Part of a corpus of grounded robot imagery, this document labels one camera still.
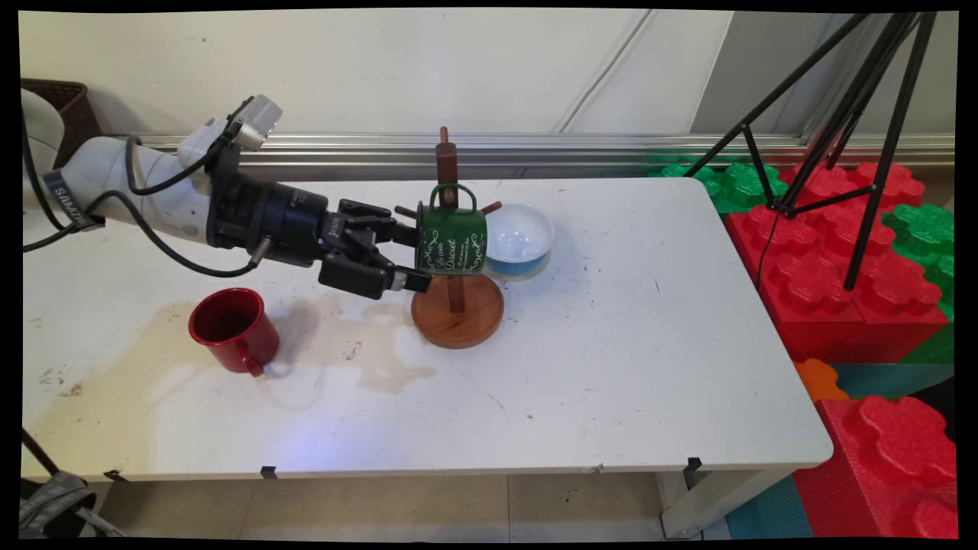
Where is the tall red foam block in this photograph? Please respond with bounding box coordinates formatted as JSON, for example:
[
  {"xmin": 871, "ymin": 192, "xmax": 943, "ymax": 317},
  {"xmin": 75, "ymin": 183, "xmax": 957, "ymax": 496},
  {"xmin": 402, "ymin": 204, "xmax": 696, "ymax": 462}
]
[{"xmin": 793, "ymin": 395, "xmax": 958, "ymax": 540}]

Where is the aluminium wall rail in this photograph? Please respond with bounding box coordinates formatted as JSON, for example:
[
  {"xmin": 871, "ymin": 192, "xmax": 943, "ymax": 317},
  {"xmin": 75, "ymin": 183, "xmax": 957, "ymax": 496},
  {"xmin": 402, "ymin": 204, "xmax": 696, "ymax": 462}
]
[{"xmin": 134, "ymin": 133, "xmax": 956, "ymax": 181}]

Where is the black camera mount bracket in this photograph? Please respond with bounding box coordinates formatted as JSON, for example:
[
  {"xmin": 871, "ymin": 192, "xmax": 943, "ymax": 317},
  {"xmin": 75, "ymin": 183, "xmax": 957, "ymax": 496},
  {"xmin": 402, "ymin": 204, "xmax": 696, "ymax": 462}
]
[{"xmin": 205, "ymin": 144, "xmax": 270, "ymax": 253}]

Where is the thin teal foam block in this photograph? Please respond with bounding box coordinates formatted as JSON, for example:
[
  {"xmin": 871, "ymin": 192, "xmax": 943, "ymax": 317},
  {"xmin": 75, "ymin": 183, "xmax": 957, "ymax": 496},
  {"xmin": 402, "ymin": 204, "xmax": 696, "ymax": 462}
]
[{"xmin": 831, "ymin": 362, "xmax": 956, "ymax": 400}]

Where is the long black arm cable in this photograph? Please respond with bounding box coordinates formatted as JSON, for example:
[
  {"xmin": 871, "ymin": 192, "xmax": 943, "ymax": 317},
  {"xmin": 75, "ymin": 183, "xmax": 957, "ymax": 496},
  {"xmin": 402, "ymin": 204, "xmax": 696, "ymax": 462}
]
[{"xmin": 21, "ymin": 189, "xmax": 264, "ymax": 279}]

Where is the stacked green foam block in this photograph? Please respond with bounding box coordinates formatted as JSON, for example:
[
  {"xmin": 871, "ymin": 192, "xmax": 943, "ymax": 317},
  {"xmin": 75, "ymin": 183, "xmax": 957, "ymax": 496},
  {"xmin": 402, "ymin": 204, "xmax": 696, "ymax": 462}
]
[{"xmin": 882, "ymin": 202, "xmax": 956, "ymax": 364}]

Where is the white wall cable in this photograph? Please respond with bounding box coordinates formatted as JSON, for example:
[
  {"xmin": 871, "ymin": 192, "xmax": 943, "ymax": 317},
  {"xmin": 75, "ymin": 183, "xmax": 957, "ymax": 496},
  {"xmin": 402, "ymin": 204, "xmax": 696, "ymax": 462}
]
[{"xmin": 554, "ymin": 11, "xmax": 652, "ymax": 135}]

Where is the black tripod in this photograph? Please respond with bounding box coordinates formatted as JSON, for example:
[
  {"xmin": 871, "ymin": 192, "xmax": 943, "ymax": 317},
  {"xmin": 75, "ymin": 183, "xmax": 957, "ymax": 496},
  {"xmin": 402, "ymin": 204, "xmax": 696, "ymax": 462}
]
[{"xmin": 684, "ymin": 11, "xmax": 939, "ymax": 292}]

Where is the blue bowl white inside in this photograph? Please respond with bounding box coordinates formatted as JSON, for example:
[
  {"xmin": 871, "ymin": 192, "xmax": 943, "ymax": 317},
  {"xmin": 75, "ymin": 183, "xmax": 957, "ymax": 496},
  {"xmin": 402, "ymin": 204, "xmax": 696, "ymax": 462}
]
[{"xmin": 483, "ymin": 202, "xmax": 556, "ymax": 278}]

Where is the short black arm cable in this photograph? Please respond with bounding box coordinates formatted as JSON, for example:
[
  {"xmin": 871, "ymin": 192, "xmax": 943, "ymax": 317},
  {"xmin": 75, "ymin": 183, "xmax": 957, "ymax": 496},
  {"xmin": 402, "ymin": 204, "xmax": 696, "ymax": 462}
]
[{"xmin": 125, "ymin": 130, "xmax": 234, "ymax": 197}]

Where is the white table leg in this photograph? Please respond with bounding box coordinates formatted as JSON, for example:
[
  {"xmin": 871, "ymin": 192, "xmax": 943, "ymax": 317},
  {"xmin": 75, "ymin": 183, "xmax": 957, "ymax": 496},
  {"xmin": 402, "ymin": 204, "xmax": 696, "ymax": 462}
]
[{"xmin": 656, "ymin": 467, "xmax": 789, "ymax": 540}]

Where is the wooden mug tree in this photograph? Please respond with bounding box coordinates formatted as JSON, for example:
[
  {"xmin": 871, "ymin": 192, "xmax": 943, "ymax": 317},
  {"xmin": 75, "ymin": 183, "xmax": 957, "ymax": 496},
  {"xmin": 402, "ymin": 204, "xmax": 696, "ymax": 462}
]
[{"xmin": 393, "ymin": 126, "xmax": 506, "ymax": 351}]

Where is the ribbed teal foam block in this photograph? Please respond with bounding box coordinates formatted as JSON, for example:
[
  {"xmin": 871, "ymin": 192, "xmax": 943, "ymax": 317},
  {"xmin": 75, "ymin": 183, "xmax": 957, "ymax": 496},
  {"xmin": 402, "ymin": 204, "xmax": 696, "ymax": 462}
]
[{"xmin": 724, "ymin": 475, "xmax": 815, "ymax": 540}]

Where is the grey strap bag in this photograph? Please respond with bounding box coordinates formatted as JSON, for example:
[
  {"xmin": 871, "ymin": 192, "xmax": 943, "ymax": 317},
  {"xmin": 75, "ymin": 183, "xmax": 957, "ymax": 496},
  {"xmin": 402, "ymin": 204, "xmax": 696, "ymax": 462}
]
[{"xmin": 19, "ymin": 426, "xmax": 104, "ymax": 540}]

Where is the orange foam piece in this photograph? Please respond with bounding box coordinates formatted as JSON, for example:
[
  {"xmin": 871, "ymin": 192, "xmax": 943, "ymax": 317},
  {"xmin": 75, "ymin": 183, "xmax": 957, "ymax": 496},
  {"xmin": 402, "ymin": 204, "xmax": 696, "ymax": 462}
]
[{"xmin": 793, "ymin": 357, "xmax": 851, "ymax": 404}]

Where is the red enamel mug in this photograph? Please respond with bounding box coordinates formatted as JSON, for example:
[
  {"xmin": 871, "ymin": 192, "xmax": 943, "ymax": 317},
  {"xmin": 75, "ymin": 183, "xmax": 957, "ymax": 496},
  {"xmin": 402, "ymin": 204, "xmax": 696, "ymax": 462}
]
[{"xmin": 188, "ymin": 287, "xmax": 281, "ymax": 378}]

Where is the green enamel mug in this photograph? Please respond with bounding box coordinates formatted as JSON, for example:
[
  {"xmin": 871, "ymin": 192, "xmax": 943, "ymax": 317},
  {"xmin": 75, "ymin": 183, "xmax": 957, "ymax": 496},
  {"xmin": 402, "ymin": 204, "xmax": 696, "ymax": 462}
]
[{"xmin": 415, "ymin": 182, "xmax": 488, "ymax": 277}]

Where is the thin black tripod cable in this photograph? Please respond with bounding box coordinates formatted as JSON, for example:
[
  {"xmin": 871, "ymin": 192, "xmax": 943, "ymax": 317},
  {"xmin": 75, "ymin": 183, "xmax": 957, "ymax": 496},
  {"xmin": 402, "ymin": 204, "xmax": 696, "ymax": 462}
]
[{"xmin": 754, "ymin": 206, "xmax": 785, "ymax": 290}]

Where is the wide red foam block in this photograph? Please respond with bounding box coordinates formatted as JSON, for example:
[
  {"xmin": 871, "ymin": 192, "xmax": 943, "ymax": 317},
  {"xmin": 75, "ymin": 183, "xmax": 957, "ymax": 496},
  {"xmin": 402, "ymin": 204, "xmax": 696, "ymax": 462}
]
[{"xmin": 724, "ymin": 160, "xmax": 950, "ymax": 365}]

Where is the flat green foam block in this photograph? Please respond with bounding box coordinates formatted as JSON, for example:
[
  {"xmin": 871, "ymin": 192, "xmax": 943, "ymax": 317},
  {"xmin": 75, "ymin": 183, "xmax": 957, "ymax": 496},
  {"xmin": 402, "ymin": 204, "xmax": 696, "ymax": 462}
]
[{"xmin": 649, "ymin": 161, "xmax": 789, "ymax": 217}]

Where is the grey printed arm strap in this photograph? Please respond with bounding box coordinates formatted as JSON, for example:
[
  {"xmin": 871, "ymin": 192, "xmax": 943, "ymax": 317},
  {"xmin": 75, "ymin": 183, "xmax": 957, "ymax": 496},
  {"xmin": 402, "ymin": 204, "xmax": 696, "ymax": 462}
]
[{"xmin": 43, "ymin": 170, "xmax": 105, "ymax": 231}]

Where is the brown wicker basket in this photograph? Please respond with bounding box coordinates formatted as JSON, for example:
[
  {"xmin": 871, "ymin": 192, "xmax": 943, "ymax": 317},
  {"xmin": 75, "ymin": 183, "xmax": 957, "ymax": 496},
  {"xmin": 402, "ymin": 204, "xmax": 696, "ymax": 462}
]
[{"xmin": 21, "ymin": 78, "xmax": 102, "ymax": 150}]

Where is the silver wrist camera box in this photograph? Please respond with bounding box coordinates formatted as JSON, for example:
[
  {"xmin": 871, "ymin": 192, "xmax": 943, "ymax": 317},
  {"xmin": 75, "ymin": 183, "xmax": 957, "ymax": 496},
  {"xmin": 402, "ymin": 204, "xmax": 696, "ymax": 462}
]
[{"xmin": 228, "ymin": 94, "xmax": 284, "ymax": 152}]

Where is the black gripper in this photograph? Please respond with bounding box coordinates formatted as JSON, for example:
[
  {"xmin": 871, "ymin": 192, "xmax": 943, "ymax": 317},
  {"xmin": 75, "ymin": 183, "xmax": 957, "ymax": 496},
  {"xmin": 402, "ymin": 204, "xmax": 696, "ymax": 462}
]
[{"xmin": 262, "ymin": 182, "xmax": 433, "ymax": 301}]

